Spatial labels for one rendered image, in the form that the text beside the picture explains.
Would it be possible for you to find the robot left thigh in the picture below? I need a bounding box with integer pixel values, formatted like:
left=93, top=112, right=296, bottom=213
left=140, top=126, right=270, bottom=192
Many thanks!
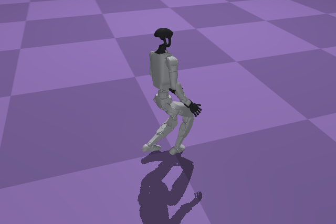
left=153, top=98, right=178, bottom=127

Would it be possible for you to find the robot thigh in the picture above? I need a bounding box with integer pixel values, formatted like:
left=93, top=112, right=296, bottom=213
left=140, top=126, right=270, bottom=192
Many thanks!
left=164, top=101, right=194, bottom=123
left=153, top=98, right=178, bottom=127

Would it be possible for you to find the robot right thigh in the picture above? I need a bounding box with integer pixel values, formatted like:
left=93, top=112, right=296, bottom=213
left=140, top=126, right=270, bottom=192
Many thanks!
left=164, top=101, right=194, bottom=123

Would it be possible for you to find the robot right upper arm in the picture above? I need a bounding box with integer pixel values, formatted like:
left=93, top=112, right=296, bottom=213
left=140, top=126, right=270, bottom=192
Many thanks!
left=166, top=56, right=178, bottom=90

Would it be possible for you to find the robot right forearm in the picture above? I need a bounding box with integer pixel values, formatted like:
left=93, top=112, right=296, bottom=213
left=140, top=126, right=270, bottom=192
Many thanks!
left=175, top=82, right=191, bottom=106

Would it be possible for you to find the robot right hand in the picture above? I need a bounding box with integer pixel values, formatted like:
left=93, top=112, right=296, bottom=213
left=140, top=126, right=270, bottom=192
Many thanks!
left=184, top=99, right=202, bottom=117

